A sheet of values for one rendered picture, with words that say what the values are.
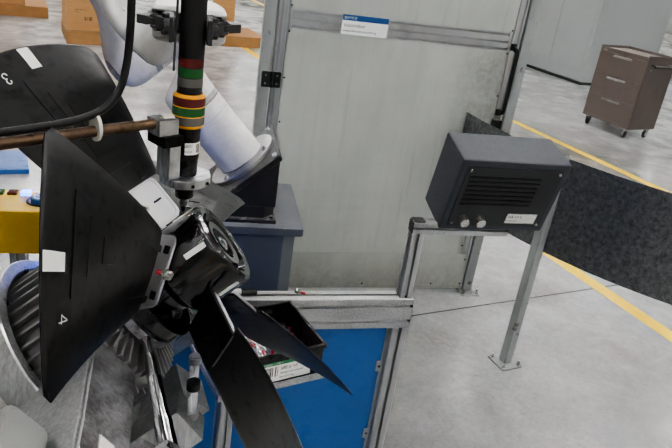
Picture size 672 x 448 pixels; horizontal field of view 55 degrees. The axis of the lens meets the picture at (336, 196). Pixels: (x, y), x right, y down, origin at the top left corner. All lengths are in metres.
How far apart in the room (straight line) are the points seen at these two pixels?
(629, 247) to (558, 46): 8.57
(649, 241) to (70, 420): 2.19
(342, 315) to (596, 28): 9.32
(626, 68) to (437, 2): 4.98
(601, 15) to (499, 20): 7.59
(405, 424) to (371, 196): 1.07
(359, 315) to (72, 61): 0.87
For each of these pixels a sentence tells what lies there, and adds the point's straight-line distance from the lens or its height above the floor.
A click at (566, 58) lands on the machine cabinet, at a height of 0.32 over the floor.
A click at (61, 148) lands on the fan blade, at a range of 0.61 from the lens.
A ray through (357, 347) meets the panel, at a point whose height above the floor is 0.71.
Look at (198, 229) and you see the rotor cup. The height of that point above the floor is 1.26.
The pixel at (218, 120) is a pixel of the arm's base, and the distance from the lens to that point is 1.60.
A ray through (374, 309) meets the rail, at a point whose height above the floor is 0.83.
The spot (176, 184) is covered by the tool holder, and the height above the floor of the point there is 1.28.
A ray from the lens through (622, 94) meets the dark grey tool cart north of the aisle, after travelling 7.69.
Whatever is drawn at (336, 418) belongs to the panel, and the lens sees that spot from 1.72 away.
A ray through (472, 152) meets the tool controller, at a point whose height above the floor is 1.24.
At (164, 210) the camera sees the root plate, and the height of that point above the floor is 1.25.
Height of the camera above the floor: 1.62
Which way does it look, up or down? 22 degrees down
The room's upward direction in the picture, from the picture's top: 8 degrees clockwise
